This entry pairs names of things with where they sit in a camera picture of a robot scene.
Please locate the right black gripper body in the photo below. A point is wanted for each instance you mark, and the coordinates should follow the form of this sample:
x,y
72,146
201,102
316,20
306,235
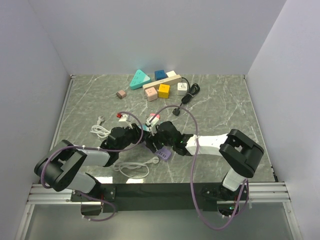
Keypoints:
x,y
158,136

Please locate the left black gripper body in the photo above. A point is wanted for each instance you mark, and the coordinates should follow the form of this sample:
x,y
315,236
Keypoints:
x,y
129,138

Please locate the teal power strip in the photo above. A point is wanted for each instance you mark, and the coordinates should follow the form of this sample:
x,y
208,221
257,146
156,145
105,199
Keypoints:
x,y
144,128

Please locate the purple power strip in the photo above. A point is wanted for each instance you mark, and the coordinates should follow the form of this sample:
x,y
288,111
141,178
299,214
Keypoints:
x,y
164,153

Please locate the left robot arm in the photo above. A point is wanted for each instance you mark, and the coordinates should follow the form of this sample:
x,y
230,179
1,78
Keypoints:
x,y
59,169

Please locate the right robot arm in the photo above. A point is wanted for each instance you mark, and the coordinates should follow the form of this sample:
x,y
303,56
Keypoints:
x,y
241,153

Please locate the pink flat charger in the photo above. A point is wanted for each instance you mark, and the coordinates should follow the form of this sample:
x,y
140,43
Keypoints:
x,y
154,115

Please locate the pink cube socket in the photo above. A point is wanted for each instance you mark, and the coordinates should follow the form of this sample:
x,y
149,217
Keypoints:
x,y
151,94

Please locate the brown small charger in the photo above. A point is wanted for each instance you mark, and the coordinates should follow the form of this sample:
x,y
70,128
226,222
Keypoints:
x,y
121,94

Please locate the yellow cube socket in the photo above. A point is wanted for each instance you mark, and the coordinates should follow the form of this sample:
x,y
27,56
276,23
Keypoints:
x,y
164,91

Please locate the white cube adapter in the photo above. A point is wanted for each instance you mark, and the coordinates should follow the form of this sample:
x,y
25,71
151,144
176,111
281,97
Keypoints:
x,y
182,88

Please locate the teal triangular power socket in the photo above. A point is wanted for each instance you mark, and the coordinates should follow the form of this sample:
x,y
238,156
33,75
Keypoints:
x,y
139,79

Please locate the black base bar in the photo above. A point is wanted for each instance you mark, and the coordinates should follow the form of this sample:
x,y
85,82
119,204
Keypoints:
x,y
169,196

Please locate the beige long power strip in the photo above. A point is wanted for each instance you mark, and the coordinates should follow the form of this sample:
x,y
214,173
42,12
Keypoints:
x,y
166,81

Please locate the dark blue cube socket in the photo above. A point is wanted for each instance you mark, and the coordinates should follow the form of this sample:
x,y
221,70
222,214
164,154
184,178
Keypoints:
x,y
159,75

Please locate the white cube socket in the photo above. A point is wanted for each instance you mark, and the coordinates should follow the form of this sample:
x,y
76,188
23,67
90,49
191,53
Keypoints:
x,y
171,73

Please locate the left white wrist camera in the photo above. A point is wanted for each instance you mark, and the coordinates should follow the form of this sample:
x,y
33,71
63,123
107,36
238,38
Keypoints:
x,y
124,120

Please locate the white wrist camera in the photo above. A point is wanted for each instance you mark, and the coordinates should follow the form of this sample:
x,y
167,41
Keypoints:
x,y
124,120
151,121

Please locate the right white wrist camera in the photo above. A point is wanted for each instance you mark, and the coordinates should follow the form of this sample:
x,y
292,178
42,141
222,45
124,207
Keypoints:
x,y
151,121

